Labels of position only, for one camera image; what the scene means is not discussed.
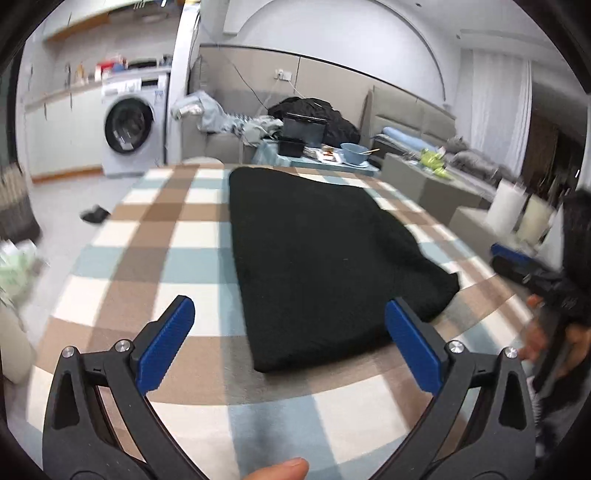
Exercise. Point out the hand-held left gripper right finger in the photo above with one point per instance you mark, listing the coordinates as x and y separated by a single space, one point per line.
413 344

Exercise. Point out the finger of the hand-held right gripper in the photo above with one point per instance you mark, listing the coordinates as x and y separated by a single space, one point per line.
508 251

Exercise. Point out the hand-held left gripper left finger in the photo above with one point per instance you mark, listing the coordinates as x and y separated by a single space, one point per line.
166 341

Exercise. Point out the black knit sweater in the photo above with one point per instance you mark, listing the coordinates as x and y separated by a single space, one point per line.
314 258

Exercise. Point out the person's right hand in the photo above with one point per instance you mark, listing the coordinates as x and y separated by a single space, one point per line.
535 341

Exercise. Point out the person's left hand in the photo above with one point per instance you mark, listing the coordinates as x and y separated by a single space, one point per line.
281 470

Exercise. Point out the white cylinder container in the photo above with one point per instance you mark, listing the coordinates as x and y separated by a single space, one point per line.
505 207
535 221

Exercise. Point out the small beige block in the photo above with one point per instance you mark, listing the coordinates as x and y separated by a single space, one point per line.
466 217

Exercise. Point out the dark furry cloth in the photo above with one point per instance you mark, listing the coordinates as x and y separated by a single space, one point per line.
577 230

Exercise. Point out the grey bedding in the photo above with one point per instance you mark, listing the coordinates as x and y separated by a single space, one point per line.
475 159

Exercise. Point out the large beige block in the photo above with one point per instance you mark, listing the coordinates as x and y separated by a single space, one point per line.
429 189

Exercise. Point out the checked blanket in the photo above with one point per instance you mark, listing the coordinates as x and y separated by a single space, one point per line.
194 240

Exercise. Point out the green toy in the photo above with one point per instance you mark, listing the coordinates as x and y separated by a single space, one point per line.
431 159

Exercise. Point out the black slipper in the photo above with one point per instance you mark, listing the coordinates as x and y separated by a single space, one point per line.
94 214

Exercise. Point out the cream fabric object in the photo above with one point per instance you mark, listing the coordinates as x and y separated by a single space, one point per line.
16 341

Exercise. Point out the light blue bolster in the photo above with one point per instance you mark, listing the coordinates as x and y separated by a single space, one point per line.
401 134

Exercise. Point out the white curtain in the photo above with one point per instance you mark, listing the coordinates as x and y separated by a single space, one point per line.
498 92

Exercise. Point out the green white plastic bag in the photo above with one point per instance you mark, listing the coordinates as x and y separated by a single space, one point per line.
18 272

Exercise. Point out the spoon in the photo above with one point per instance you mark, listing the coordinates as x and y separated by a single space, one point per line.
371 151

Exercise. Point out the light blue plate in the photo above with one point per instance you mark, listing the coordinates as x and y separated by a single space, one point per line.
362 164

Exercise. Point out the blue bowl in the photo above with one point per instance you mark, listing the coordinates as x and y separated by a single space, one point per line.
353 154

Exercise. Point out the wicker basket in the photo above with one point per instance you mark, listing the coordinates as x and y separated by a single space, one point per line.
18 212

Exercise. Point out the white food wrapper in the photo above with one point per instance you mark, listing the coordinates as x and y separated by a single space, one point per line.
328 156

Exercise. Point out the teal checked tablecloth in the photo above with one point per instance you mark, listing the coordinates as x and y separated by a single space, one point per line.
265 154

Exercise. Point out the black jacket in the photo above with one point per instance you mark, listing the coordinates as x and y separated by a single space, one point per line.
337 124

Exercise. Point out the white washing machine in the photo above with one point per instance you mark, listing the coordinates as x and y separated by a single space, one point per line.
134 124

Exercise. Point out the striped cloth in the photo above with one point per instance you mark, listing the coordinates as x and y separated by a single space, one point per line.
251 127

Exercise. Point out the light grey cloth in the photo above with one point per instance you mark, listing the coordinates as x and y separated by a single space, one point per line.
210 113

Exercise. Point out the white kitchen counter cabinet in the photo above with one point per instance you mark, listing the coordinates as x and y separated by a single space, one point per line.
60 134

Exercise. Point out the large black storage box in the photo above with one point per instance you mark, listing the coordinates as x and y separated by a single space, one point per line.
302 131

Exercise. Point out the white wall socket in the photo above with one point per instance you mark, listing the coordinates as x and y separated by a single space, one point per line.
284 74

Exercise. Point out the white wall cabinets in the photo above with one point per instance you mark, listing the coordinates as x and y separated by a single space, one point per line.
92 23

